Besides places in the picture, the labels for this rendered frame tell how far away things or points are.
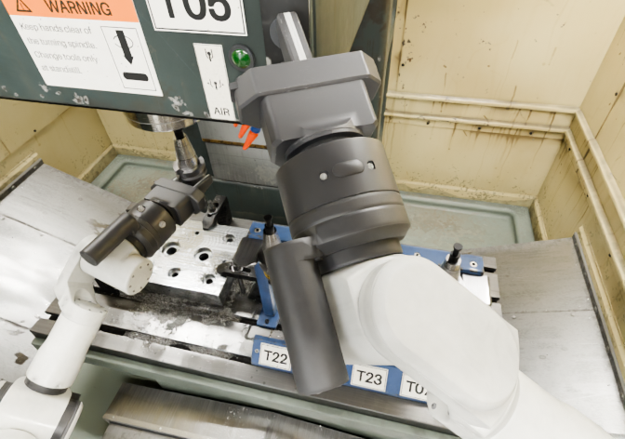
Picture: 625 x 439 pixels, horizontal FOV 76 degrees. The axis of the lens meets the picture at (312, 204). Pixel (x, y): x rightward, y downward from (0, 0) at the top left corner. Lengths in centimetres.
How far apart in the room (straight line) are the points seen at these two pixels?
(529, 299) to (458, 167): 64
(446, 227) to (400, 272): 154
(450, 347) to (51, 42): 49
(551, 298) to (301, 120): 117
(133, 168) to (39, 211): 57
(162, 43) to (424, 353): 38
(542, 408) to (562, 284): 109
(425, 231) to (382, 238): 147
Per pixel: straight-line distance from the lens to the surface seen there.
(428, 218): 180
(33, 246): 175
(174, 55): 47
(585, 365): 128
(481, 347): 28
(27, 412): 79
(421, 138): 168
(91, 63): 53
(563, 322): 134
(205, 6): 42
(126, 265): 73
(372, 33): 111
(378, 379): 98
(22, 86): 63
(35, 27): 56
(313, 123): 30
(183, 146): 82
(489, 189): 186
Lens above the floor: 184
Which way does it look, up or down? 44 degrees down
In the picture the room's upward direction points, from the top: 2 degrees counter-clockwise
